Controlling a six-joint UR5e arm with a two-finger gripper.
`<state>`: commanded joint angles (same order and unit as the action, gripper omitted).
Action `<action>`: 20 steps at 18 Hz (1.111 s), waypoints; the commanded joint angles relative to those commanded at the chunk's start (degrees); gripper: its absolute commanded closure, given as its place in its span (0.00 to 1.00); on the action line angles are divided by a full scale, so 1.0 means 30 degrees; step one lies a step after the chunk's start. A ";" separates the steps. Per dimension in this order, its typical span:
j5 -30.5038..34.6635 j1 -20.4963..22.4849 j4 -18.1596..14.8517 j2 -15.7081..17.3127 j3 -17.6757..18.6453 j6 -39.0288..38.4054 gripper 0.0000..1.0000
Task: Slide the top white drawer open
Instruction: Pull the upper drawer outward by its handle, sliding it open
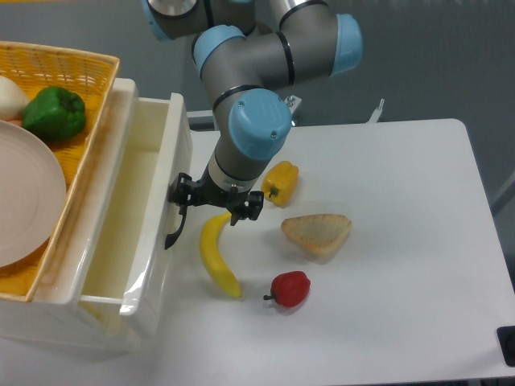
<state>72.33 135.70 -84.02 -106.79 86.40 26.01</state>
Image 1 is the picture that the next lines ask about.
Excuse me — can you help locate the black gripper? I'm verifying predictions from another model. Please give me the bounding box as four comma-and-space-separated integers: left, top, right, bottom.
167, 172, 264, 226

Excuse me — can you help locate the pink plate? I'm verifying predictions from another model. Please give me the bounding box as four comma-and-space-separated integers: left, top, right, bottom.
1, 121, 66, 267

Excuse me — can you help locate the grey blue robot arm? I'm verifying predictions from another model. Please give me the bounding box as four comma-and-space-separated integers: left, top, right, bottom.
142, 1, 363, 221

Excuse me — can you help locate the yellow woven basket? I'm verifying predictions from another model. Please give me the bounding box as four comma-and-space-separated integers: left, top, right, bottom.
1, 41, 120, 302

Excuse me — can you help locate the yellow bell pepper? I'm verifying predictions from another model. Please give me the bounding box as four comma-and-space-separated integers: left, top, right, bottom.
261, 161, 299, 206

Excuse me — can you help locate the red bell pepper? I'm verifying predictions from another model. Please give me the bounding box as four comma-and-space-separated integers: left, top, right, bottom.
263, 271, 311, 308

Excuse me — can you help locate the black top drawer handle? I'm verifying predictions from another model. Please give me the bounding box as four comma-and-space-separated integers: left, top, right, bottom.
164, 205, 187, 250

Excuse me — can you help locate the slice of bread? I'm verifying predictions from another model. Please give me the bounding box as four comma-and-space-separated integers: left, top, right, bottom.
281, 214, 352, 256

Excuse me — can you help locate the black corner device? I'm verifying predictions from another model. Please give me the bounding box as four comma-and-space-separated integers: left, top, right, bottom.
496, 326, 515, 368

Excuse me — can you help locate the white drawer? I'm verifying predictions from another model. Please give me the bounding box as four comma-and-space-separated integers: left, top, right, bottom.
78, 92, 193, 339

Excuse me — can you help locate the white onion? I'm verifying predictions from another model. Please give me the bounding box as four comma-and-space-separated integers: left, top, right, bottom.
0, 76, 30, 121

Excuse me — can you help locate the green bell pepper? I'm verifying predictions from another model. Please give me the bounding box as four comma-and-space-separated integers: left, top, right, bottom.
22, 86, 86, 142

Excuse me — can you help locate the yellow banana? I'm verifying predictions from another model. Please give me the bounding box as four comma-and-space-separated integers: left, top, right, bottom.
199, 212, 242, 299

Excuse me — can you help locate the white drawer cabinet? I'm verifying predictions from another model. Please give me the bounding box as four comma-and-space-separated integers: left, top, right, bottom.
1, 79, 147, 351

